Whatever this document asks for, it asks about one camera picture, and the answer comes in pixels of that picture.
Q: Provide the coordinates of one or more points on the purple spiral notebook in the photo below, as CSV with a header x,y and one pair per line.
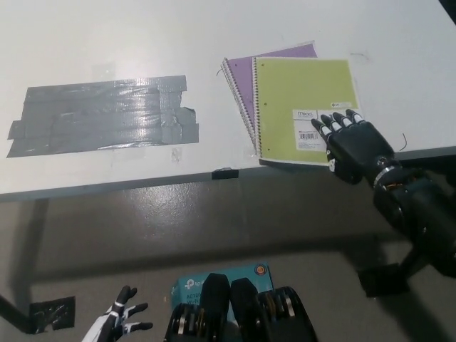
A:
x,y
240,75

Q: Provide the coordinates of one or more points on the grey table leg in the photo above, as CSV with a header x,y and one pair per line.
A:
x,y
33,242

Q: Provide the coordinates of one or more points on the black robot torso blocks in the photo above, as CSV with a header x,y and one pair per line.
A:
x,y
244,306

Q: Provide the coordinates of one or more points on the grey duct tape patch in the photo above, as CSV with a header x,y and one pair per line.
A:
x,y
92,114

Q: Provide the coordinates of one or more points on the black floor tape square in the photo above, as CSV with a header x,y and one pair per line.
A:
x,y
377,283
46,311

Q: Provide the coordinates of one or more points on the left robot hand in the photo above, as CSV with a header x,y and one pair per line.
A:
x,y
114,317

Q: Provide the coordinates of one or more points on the small black tape strip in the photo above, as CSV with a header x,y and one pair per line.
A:
x,y
224,174

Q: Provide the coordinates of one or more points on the teal TP-Link box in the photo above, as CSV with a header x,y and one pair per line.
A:
x,y
190,285

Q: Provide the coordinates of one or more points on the green Mead spiral notebook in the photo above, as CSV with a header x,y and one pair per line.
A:
x,y
303,85

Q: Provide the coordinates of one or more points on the black slanted bar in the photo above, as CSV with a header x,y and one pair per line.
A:
x,y
12,309

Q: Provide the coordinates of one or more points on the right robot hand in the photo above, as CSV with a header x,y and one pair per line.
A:
x,y
360,149

